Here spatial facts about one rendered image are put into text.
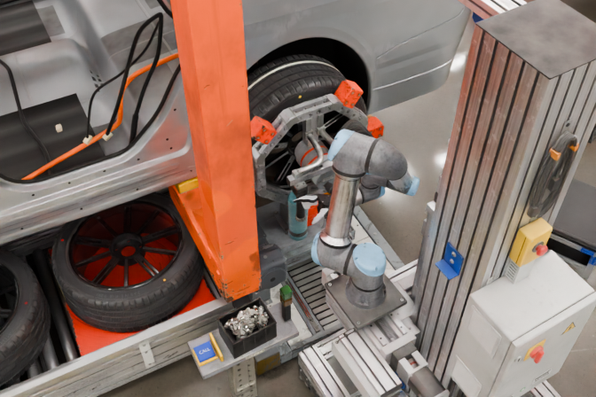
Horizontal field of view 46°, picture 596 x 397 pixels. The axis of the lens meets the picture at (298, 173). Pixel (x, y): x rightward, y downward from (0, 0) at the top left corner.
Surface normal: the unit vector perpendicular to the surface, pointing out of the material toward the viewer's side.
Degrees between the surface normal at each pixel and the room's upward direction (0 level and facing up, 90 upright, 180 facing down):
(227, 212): 90
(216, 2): 90
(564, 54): 0
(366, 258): 8
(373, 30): 90
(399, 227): 0
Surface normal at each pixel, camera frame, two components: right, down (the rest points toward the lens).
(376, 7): 0.47, 0.64
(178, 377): 0.00, -0.69
